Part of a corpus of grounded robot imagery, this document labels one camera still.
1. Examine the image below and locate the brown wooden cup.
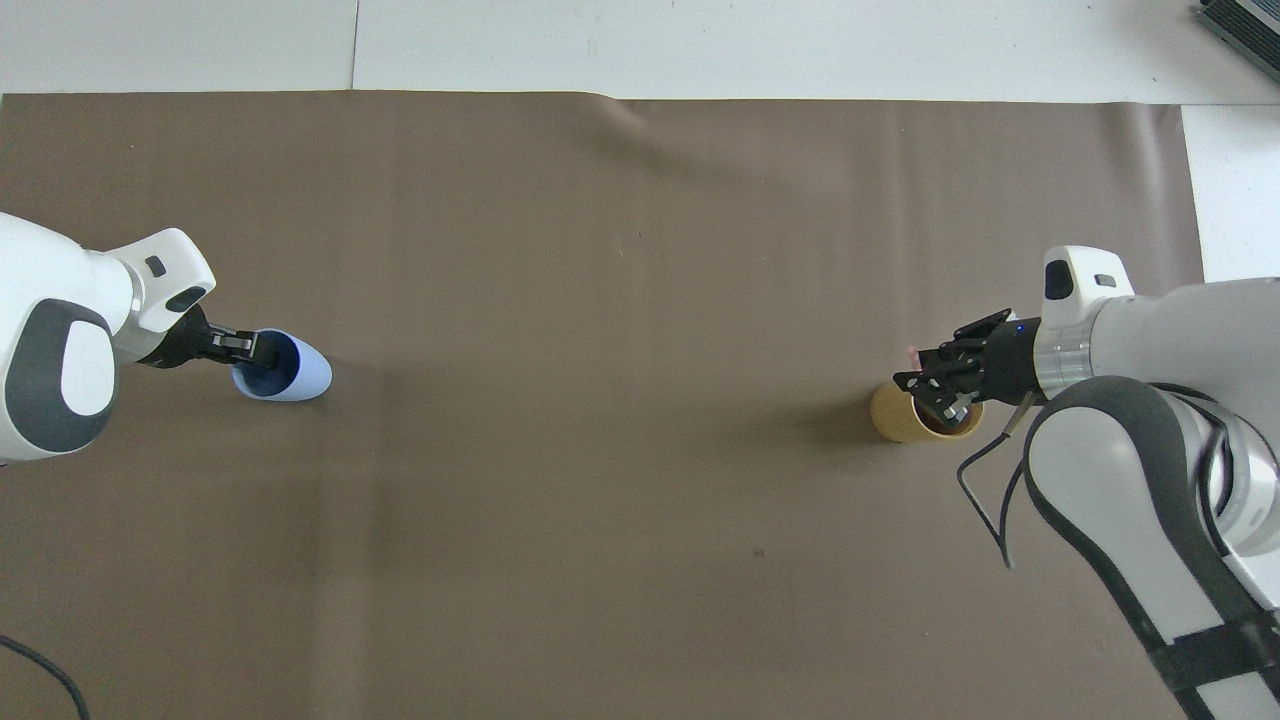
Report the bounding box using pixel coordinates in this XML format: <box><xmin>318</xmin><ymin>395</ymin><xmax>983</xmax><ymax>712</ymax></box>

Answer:
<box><xmin>869</xmin><ymin>379</ymin><xmax>986</xmax><ymax>444</ymax></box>

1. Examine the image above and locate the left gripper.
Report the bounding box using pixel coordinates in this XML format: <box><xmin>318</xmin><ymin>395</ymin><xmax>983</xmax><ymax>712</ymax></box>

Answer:
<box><xmin>146</xmin><ymin>304</ymin><xmax>217</xmax><ymax>370</ymax></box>

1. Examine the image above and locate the grey ribbed device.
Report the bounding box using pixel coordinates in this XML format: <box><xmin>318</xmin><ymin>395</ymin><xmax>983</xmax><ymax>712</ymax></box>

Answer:
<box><xmin>1194</xmin><ymin>0</ymin><xmax>1280</xmax><ymax>58</ymax></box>

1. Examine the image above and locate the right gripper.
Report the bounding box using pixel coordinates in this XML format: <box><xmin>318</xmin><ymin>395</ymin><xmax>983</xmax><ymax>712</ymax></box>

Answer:
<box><xmin>892</xmin><ymin>308</ymin><xmax>1044</xmax><ymax>423</ymax></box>

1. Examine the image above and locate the black cable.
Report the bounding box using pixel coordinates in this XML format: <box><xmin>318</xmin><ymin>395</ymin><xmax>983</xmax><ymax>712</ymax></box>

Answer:
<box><xmin>0</xmin><ymin>634</ymin><xmax>92</xmax><ymax>720</ymax></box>
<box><xmin>956</xmin><ymin>390</ymin><xmax>1038</xmax><ymax>572</ymax></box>

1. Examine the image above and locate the light blue cup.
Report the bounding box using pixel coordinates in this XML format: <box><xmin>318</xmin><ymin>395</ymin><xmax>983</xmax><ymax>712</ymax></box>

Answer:
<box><xmin>231</xmin><ymin>328</ymin><xmax>333</xmax><ymax>403</ymax></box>

